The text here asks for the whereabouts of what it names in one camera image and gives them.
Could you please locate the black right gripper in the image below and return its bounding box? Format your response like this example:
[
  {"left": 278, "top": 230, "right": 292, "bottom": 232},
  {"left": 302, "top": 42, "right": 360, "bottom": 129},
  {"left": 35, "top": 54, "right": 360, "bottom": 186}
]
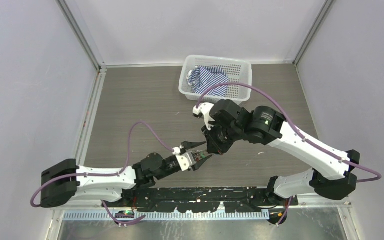
[{"left": 200, "top": 119, "right": 243, "bottom": 155}]

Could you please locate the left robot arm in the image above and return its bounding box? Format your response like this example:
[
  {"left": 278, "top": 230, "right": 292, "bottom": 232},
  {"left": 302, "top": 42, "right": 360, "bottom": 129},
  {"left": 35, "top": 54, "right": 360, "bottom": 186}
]
[{"left": 30, "top": 141, "right": 213, "bottom": 208}]

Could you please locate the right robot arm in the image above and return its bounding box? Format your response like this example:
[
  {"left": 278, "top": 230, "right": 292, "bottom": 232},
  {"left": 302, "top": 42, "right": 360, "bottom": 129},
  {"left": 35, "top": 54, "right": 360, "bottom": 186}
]
[{"left": 192, "top": 99, "right": 361, "bottom": 205}]

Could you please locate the blue striped shirt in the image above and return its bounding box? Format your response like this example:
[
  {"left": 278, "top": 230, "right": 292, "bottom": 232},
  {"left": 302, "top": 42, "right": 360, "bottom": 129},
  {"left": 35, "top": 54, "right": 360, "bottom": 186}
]
[{"left": 186, "top": 66, "right": 229, "bottom": 95}]

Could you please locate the white plastic basket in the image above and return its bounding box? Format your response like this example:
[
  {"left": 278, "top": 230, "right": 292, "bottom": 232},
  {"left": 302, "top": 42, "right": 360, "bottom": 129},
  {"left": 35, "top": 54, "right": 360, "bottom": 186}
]
[{"left": 178, "top": 55, "right": 252, "bottom": 105}]

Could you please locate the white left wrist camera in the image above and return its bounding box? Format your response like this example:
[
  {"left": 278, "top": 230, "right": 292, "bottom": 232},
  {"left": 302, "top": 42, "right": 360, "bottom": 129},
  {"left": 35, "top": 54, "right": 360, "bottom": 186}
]
[{"left": 172, "top": 146, "right": 196, "bottom": 172}]

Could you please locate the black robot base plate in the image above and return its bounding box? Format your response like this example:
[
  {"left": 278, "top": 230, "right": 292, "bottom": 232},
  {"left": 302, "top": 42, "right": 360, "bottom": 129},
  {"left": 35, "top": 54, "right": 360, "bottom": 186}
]
[{"left": 107, "top": 186, "right": 288, "bottom": 214}]

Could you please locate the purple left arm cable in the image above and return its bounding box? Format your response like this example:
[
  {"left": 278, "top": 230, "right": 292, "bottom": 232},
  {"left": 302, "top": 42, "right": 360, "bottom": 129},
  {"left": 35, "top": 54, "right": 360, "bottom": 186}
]
[{"left": 30, "top": 121, "right": 176, "bottom": 209}]

